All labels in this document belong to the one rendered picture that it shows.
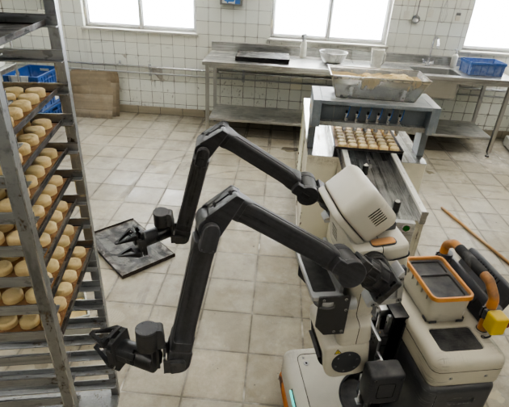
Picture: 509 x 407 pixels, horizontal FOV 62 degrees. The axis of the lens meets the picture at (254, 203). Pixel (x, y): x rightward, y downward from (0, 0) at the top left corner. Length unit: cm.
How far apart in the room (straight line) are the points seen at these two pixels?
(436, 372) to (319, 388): 63
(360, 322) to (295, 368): 62
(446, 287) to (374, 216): 49
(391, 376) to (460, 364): 22
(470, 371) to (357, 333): 36
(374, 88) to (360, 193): 145
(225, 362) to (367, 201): 145
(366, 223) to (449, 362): 53
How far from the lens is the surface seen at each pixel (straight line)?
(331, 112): 265
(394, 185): 241
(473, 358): 156
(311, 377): 203
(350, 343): 155
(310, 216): 284
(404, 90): 264
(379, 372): 158
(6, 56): 140
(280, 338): 254
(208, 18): 562
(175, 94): 588
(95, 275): 169
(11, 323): 135
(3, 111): 95
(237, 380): 234
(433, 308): 157
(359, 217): 122
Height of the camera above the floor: 184
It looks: 29 degrees down
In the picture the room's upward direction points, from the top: 3 degrees clockwise
